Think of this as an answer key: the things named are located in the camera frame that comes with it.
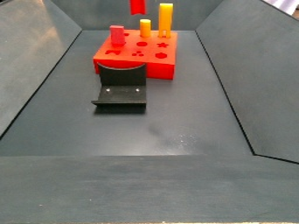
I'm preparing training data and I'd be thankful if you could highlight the red shape sorting board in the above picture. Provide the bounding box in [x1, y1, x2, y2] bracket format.
[94, 30, 178, 80]

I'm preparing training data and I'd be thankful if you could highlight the tall yellow arch block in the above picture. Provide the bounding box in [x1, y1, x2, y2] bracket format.
[159, 3, 174, 38]

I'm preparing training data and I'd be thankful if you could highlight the red rectangular block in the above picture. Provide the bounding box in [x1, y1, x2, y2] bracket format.
[110, 25, 126, 46]

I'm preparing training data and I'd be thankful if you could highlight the yellow cylinder peg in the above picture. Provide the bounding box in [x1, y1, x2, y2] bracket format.
[141, 19, 151, 38]

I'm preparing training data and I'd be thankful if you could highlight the black curved bracket stand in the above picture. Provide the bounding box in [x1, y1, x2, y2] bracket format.
[93, 64, 147, 106]

